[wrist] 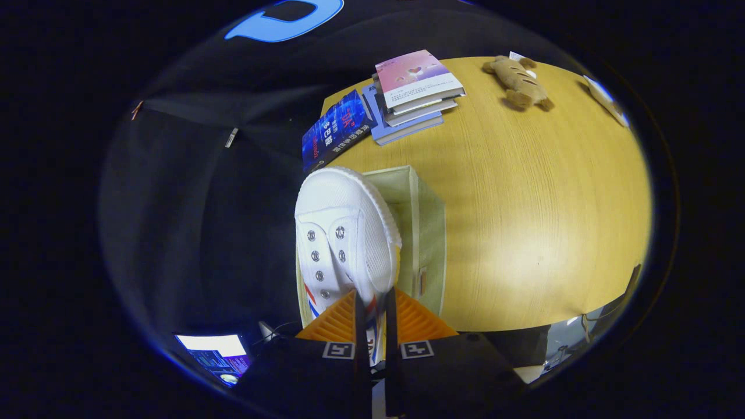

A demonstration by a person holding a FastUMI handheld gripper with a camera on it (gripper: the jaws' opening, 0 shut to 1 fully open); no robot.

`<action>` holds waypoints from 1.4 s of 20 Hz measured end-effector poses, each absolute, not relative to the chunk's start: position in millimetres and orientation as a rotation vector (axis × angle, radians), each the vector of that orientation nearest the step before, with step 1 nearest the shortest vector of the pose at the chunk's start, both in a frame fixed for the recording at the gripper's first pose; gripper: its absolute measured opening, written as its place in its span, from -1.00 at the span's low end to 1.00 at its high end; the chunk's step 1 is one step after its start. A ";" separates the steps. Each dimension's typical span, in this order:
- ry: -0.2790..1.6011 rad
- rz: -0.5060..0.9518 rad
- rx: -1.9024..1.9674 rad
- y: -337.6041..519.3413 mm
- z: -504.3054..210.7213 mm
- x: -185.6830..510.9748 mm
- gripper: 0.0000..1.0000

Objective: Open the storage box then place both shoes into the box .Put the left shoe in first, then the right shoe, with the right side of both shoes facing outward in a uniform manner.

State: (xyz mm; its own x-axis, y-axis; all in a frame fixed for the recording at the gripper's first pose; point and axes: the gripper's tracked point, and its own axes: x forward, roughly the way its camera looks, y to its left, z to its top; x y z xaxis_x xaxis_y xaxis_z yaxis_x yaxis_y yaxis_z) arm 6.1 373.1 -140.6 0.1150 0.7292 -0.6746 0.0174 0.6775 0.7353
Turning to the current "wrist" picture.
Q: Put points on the dark blue book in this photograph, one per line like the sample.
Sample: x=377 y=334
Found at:
x=334 y=131

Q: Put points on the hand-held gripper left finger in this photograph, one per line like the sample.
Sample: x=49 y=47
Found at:
x=361 y=361

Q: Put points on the grey cover book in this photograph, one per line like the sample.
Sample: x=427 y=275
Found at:
x=416 y=117
x=430 y=106

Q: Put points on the brown plush toy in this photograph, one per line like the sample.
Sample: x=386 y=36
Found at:
x=518 y=81

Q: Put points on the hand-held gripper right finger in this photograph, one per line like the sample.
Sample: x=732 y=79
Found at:
x=391 y=361

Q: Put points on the green fabric storage box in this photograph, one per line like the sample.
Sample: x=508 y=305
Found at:
x=430 y=233

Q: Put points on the white canvas shoe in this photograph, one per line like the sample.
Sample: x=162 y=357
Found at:
x=343 y=203

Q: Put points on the white fabric cap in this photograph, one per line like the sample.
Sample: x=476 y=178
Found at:
x=605 y=99

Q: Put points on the pink cover book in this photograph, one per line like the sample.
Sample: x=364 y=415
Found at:
x=413 y=73

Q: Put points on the lit computer monitor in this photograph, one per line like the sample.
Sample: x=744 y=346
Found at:
x=209 y=344

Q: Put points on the lavender blue book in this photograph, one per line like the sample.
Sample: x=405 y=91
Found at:
x=375 y=113

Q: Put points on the silver cloth clip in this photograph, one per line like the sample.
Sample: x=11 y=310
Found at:
x=231 y=137

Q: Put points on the red cloth clip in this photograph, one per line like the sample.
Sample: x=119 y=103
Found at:
x=137 y=109

